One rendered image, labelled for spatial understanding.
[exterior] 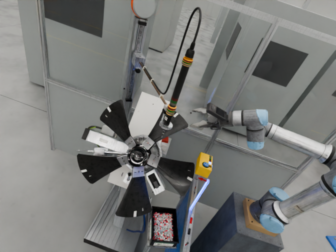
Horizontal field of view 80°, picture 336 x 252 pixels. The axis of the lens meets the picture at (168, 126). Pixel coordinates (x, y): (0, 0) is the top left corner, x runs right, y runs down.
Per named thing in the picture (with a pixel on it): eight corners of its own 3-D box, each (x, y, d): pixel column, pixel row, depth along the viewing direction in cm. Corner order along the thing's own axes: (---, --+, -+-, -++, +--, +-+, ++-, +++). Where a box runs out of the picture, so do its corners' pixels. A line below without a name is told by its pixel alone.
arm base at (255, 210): (267, 206, 136) (276, 198, 130) (274, 228, 124) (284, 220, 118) (247, 200, 135) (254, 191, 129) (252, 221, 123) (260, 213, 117)
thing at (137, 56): (130, 61, 147) (132, 50, 142) (139, 62, 150) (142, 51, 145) (134, 67, 140) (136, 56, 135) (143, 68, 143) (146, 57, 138)
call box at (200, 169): (196, 160, 163) (200, 151, 157) (207, 164, 163) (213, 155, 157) (194, 175, 150) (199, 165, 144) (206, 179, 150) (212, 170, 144)
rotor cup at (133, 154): (125, 162, 127) (120, 164, 114) (133, 140, 128) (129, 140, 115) (146, 170, 126) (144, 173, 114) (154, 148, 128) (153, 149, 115)
